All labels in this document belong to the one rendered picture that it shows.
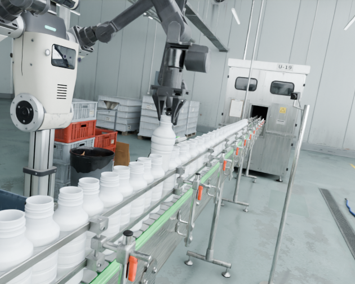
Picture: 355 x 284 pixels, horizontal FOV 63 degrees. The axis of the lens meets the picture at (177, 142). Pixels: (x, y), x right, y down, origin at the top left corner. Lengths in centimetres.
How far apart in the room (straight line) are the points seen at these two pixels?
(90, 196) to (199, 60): 46
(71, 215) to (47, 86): 83
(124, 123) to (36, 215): 776
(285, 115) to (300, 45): 596
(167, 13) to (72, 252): 62
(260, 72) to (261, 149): 138
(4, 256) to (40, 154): 98
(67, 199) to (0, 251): 12
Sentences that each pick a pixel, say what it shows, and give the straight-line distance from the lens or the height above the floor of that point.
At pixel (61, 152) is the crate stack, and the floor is 55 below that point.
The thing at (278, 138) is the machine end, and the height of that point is 79.
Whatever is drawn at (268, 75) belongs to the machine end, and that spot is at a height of 186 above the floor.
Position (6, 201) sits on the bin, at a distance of 114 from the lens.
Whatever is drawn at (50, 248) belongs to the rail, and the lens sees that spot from 46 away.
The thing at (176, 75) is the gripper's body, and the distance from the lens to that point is 83.
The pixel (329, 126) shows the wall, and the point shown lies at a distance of 1121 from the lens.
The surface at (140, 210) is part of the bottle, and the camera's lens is 73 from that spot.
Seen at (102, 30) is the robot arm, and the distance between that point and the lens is 147.
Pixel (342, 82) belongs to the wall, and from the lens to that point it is 1127.
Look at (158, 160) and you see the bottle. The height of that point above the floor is 116.
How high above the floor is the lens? 134
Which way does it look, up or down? 9 degrees down
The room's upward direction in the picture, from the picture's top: 8 degrees clockwise
